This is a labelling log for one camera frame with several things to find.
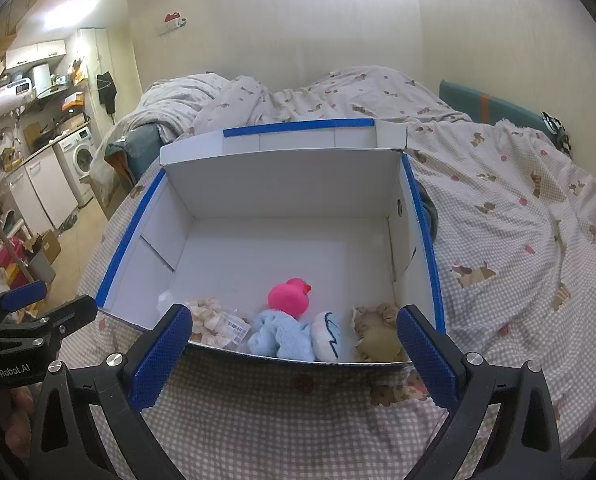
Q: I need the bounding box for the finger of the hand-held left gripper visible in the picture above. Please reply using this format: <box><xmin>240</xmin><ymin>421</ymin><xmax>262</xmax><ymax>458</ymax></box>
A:
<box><xmin>28</xmin><ymin>294</ymin><xmax>99</xmax><ymax>344</ymax></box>
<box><xmin>0</xmin><ymin>280</ymin><xmax>48</xmax><ymax>327</ymax></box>

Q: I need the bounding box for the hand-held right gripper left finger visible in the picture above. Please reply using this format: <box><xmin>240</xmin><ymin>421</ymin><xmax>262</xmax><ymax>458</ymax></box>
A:
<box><xmin>28</xmin><ymin>303</ymin><xmax>194</xmax><ymax>480</ymax></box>

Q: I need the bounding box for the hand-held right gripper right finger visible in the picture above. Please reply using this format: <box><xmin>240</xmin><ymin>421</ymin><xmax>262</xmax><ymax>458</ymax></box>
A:
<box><xmin>396</xmin><ymin>305</ymin><xmax>564</xmax><ymax>480</ymax></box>

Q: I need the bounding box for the brown plush toy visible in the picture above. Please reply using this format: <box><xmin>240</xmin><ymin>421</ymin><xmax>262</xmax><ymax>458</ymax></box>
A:
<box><xmin>351</xmin><ymin>303</ymin><xmax>411</xmax><ymax>363</ymax></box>

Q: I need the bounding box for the clear bag of beige pieces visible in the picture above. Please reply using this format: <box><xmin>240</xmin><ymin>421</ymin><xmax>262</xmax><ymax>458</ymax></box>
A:
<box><xmin>184</xmin><ymin>298</ymin><xmax>252</xmax><ymax>347</ymax></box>

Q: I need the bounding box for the pink rubber duck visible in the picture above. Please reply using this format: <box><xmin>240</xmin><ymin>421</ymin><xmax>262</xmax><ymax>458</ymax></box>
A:
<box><xmin>267</xmin><ymin>277</ymin><xmax>313</xmax><ymax>319</ymax></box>

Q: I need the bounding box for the blue cardboard box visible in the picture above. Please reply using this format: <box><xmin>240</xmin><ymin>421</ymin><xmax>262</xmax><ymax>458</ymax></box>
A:
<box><xmin>95</xmin><ymin>119</ymin><xmax>447</xmax><ymax>370</ymax></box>

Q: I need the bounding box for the person's left hand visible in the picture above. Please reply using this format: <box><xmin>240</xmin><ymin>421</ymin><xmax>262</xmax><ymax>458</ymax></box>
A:
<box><xmin>0</xmin><ymin>387</ymin><xmax>35</xmax><ymax>463</ymax></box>

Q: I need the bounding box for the grey bin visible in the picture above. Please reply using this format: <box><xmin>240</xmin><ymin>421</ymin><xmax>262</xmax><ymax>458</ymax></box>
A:
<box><xmin>29</xmin><ymin>250</ymin><xmax>57</xmax><ymax>284</ymax></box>

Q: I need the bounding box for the brown cardboard box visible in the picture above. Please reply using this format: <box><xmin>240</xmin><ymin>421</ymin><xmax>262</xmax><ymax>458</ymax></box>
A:
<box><xmin>27</xmin><ymin>230</ymin><xmax>63</xmax><ymax>267</ymax></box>

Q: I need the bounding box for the white plush toy blue mark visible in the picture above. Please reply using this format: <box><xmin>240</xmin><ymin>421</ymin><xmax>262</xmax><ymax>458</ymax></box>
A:
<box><xmin>310</xmin><ymin>311</ymin><xmax>350</xmax><ymax>362</ymax></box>

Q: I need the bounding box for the white floor cabinet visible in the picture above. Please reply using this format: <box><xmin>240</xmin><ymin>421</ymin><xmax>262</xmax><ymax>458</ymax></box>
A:
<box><xmin>7</xmin><ymin>147</ymin><xmax>80</xmax><ymax>234</ymax></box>

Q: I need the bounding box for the light blue plush toy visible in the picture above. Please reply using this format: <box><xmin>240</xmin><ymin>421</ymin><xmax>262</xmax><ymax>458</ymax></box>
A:
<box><xmin>248</xmin><ymin>309</ymin><xmax>317</xmax><ymax>363</ymax></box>

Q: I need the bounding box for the white washing machine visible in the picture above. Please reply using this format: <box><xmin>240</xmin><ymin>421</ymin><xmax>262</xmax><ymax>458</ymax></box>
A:
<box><xmin>54</xmin><ymin>126</ymin><xmax>100</xmax><ymax>207</ymax></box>

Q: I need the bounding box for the teal pillow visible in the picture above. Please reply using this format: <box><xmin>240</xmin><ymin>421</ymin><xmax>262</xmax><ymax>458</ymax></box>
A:
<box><xmin>104</xmin><ymin>122</ymin><xmax>162</xmax><ymax>187</ymax></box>

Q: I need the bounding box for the white water heater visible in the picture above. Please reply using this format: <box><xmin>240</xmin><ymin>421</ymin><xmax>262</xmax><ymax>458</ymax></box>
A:
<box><xmin>0</xmin><ymin>76</ymin><xmax>32</xmax><ymax>122</ymax></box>

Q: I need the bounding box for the black hanging garment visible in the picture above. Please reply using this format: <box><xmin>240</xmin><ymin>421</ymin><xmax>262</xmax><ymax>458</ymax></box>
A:
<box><xmin>96</xmin><ymin>71</ymin><xmax>118</xmax><ymax>117</ymax></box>

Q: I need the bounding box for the black and white cloth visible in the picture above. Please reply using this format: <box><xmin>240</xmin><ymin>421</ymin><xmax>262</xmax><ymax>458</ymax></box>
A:
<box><xmin>540</xmin><ymin>111</ymin><xmax>575</xmax><ymax>157</ymax></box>

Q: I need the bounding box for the teal headboard cushion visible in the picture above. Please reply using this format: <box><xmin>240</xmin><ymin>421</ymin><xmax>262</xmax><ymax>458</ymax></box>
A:
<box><xmin>438</xmin><ymin>79</ymin><xmax>555</xmax><ymax>134</ymax></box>

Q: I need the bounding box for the white wall cabinet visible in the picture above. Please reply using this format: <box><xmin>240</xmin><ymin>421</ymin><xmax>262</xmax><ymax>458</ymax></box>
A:
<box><xmin>5</xmin><ymin>40</ymin><xmax>68</xmax><ymax>70</ymax></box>

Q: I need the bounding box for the wall hook with red item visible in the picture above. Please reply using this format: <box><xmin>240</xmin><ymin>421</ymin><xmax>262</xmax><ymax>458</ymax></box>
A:
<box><xmin>156</xmin><ymin>11</ymin><xmax>188</xmax><ymax>37</ymax></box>

